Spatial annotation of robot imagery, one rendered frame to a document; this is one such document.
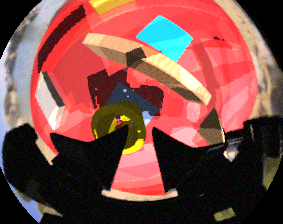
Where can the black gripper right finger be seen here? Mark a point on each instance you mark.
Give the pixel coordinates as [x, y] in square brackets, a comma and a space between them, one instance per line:
[178, 160]

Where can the white flat rectangular block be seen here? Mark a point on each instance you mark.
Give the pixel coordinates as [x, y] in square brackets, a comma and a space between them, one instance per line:
[50, 101]

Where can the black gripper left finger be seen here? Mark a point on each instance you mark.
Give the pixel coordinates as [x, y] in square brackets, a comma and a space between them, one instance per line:
[101, 156]

